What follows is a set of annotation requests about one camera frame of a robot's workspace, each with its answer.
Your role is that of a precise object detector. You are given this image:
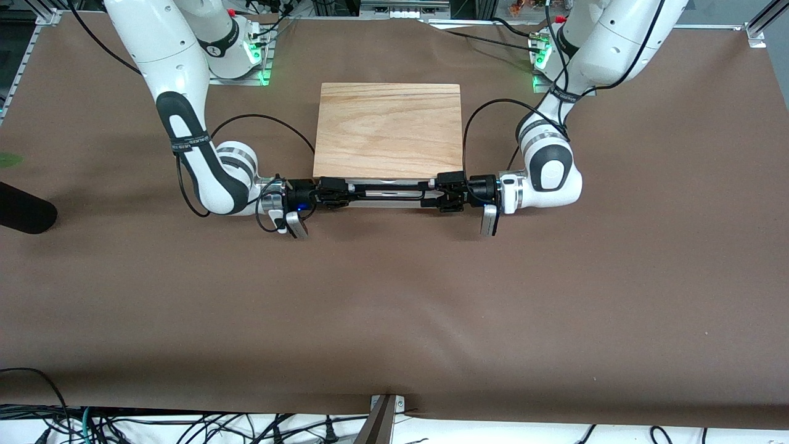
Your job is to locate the paper table cover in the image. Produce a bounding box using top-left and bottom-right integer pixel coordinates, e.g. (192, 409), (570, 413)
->
(0, 11), (789, 431)

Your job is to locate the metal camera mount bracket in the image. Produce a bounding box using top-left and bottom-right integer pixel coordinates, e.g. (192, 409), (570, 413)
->
(354, 393), (407, 444)

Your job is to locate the black looped floor cable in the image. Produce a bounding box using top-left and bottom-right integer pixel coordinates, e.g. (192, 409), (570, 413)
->
(0, 367), (70, 434)

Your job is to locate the white-fronted wooden drawer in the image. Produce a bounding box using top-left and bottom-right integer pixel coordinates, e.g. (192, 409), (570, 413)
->
(317, 178), (464, 208)

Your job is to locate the black velcro cable strap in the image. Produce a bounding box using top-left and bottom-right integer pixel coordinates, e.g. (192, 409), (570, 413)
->
(545, 86), (584, 104)
(170, 133), (212, 155)

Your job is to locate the long aluminium frame rail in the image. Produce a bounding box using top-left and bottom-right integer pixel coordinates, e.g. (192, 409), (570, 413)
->
(425, 18), (748, 32)

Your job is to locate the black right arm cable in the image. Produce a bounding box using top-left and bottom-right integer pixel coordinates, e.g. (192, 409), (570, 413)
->
(68, 0), (316, 234)

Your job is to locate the grey electronics box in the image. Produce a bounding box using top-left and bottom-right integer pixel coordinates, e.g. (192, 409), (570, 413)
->
(359, 0), (452, 20)

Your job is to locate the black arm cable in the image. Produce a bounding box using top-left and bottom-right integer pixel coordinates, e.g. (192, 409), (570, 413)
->
(68, 0), (316, 234)
(461, 0), (668, 208)

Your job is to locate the wooden drawer cabinet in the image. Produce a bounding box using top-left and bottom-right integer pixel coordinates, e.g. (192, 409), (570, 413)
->
(313, 83), (464, 181)

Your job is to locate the black cylindrical object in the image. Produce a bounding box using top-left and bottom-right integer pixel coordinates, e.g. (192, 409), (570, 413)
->
(0, 181), (59, 236)

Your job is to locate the black table cable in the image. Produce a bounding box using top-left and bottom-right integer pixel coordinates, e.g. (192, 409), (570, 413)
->
(441, 28), (541, 52)
(491, 17), (533, 39)

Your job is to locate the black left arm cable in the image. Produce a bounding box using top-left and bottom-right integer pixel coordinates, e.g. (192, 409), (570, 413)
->
(461, 0), (668, 208)

